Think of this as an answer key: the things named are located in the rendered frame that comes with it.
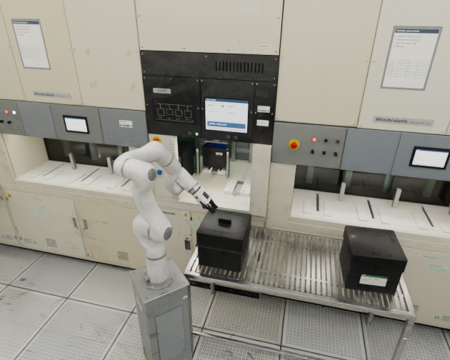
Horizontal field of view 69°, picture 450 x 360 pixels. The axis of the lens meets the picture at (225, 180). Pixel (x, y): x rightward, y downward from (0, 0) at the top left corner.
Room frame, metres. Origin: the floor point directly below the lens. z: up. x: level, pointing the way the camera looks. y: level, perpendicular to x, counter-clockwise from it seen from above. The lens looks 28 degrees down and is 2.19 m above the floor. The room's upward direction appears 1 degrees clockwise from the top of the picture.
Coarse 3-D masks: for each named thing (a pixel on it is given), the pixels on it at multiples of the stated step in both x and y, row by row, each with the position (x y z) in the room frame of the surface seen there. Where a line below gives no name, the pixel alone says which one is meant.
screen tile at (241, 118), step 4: (228, 104) 2.08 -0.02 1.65; (232, 104) 2.07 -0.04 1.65; (228, 108) 2.08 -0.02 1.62; (232, 108) 2.07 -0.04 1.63; (236, 108) 2.06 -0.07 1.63; (240, 108) 2.06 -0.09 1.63; (244, 112) 2.05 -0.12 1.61; (228, 116) 2.08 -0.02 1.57; (232, 116) 2.07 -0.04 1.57; (236, 116) 2.06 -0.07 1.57; (240, 116) 2.06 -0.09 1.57; (244, 116) 2.05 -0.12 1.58; (228, 120) 2.08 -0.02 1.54; (232, 120) 2.07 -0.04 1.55; (236, 120) 2.06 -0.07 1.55; (240, 120) 2.06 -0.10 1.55; (244, 120) 2.05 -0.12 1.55
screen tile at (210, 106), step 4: (208, 104) 2.11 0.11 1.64; (212, 104) 2.10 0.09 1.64; (216, 104) 2.10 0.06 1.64; (220, 104) 2.09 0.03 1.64; (224, 104) 2.08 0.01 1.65; (208, 108) 2.11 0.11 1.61; (212, 108) 2.10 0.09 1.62; (216, 108) 2.10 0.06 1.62; (220, 108) 2.09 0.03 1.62; (224, 108) 2.08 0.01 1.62; (220, 112) 2.09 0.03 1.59; (224, 112) 2.08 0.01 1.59; (208, 116) 2.11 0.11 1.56; (212, 116) 2.10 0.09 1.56; (216, 116) 2.10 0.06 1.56; (220, 116) 2.09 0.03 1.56; (224, 116) 2.08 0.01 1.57; (224, 120) 2.08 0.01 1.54
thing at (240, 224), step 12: (216, 216) 1.75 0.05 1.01; (228, 216) 1.75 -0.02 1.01; (240, 216) 1.75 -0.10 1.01; (204, 228) 1.62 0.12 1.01; (216, 228) 1.62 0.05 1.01; (228, 228) 1.62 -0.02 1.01; (240, 228) 1.63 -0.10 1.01; (204, 240) 1.56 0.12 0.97; (216, 240) 1.54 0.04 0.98; (228, 240) 1.53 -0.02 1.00; (240, 240) 1.51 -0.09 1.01; (240, 252) 1.51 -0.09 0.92
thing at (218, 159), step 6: (204, 144) 2.73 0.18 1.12; (210, 144) 2.85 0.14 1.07; (204, 150) 2.66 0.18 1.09; (210, 150) 2.65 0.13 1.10; (216, 150) 2.63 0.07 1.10; (222, 150) 2.62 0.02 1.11; (204, 156) 2.66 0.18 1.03; (210, 156) 2.65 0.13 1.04; (216, 156) 2.63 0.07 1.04; (222, 156) 2.62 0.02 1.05; (204, 162) 2.66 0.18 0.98; (210, 162) 2.65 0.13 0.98; (216, 162) 2.63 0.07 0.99; (222, 162) 2.62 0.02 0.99; (210, 168) 2.69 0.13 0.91; (222, 168) 2.62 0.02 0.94
